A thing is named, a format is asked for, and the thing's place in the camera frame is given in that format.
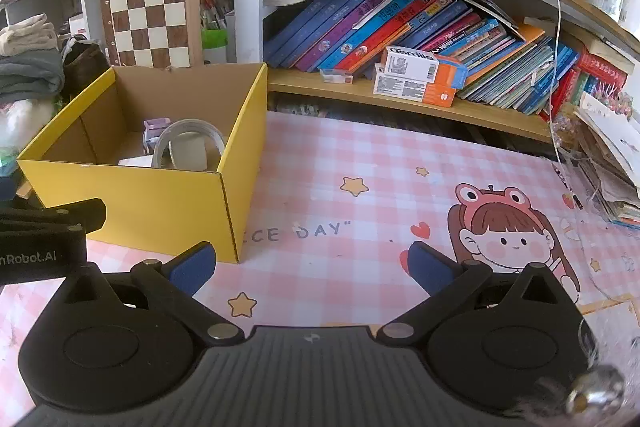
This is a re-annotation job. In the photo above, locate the white power adapter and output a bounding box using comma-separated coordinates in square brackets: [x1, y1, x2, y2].
[118, 155, 153, 168]

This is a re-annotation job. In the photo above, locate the purple toy truck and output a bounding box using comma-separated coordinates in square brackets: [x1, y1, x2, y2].
[142, 117, 171, 155]

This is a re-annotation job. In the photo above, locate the clear tape roll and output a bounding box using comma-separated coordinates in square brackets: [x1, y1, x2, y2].
[152, 119, 226, 172]

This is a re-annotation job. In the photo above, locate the white foam block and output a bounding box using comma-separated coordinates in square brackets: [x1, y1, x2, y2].
[168, 132, 208, 171]

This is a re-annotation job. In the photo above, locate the white plush toy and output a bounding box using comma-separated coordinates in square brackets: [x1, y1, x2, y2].
[0, 98, 54, 152]

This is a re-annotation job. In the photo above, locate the yellow cardboard box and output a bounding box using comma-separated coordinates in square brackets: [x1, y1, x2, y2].
[18, 64, 268, 263]

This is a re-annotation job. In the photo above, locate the black marker pen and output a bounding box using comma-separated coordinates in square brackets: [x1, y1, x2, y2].
[551, 161, 584, 210]

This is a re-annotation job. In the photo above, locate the grey folded blanket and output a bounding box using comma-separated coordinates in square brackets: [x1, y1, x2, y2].
[0, 49, 64, 104]

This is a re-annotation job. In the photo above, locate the lower orange white box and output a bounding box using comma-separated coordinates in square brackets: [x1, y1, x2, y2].
[373, 64, 457, 107]

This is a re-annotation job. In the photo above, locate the orange white box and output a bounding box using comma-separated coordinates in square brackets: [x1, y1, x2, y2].
[373, 64, 457, 107]
[381, 46, 469, 90]

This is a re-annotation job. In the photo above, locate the brown leather bag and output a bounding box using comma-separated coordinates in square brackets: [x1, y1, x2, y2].
[61, 35, 110, 102]

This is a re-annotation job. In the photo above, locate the beige folded cloth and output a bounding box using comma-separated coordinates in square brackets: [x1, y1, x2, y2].
[0, 14, 58, 56]

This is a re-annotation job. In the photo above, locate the stack of loose papers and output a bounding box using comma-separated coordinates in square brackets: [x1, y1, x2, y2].
[572, 93, 639, 229]

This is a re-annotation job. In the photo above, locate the upper orange white box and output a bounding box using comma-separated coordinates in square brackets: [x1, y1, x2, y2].
[381, 46, 469, 90]

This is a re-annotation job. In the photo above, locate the small red white box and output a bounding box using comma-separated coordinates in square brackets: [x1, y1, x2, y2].
[319, 69, 352, 84]

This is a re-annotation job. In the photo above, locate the green lidded cup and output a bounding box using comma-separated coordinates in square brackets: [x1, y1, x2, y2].
[201, 29, 228, 64]

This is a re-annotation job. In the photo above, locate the wooden chessboard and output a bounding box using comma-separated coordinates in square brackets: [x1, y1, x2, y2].
[100, 0, 204, 69]

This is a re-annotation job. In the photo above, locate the white charging cable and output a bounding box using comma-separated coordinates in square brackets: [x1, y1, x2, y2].
[508, 0, 626, 303]

